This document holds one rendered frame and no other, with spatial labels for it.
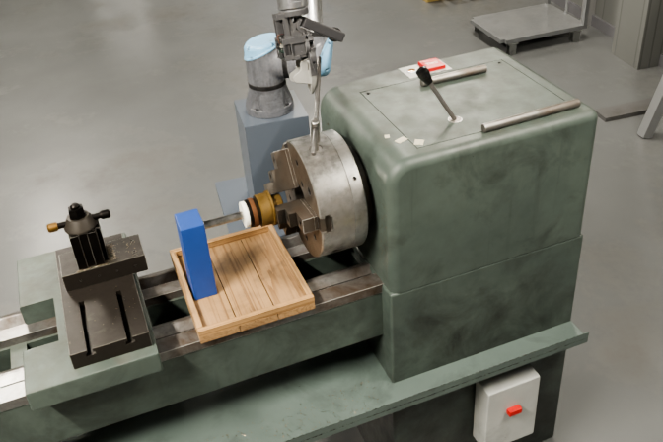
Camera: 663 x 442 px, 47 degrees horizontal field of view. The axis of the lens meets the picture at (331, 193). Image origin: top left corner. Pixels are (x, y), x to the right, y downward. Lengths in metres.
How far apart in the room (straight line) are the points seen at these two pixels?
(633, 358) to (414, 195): 1.55
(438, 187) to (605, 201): 2.19
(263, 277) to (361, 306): 0.27
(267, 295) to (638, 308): 1.83
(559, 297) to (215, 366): 1.02
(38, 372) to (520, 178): 1.24
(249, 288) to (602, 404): 1.47
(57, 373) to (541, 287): 1.31
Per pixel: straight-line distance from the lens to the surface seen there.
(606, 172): 4.21
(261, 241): 2.17
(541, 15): 5.90
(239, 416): 2.17
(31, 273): 2.20
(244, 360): 2.01
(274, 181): 1.94
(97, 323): 1.89
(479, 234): 2.00
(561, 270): 2.27
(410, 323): 2.08
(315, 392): 2.20
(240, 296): 1.99
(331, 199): 1.83
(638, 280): 3.51
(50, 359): 1.91
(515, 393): 2.39
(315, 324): 2.01
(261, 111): 2.33
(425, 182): 1.82
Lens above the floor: 2.17
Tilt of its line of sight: 33 degrees down
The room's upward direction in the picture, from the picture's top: 4 degrees counter-clockwise
